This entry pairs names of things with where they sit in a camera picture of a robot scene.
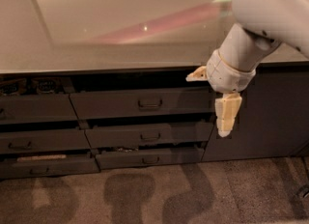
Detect dark packages in left drawer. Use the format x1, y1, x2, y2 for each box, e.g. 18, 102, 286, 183
0, 77, 64, 96

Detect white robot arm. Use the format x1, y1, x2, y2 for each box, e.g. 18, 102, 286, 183
186, 0, 309, 137

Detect dark grey drawer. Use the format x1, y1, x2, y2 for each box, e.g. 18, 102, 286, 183
0, 94, 76, 125
0, 129, 90, 154
86, 121, 213, 148
96, 147, 204, 169
0, 154, 98, 180
70, 87, 216, 120

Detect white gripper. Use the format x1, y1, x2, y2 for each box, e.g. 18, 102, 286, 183
185, 49, 256, 137

